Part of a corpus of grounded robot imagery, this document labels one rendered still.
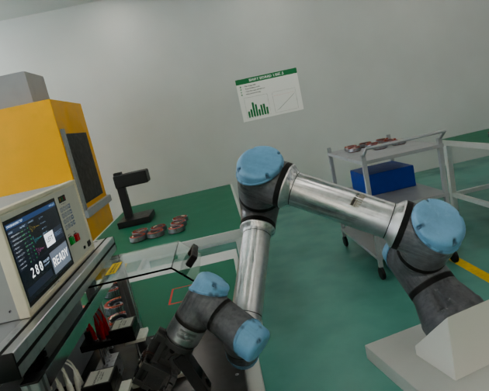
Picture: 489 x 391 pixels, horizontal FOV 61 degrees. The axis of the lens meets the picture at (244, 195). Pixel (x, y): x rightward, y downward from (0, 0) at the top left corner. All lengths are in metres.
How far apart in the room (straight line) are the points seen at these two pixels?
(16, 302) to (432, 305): 0.86
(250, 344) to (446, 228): 0.47
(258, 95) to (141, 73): 1.67
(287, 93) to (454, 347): 5.49
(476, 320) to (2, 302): 0.95
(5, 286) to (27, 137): 3.83
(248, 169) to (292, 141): 5.29
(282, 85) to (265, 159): 5.27
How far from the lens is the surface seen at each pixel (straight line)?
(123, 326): 1.21
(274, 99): 6.23
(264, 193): 1.01
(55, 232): 1.06
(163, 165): 6.23
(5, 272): 0.88
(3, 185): 4.82
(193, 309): 0.88
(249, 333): 0.84
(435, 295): 1.07
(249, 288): 1.01
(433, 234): 0.96
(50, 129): 4.59
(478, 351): 1.09
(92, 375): 1.04
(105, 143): 6.34
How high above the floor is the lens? 1.39
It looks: 11 degrees down
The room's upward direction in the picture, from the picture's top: 12 degrees counter-clockwise
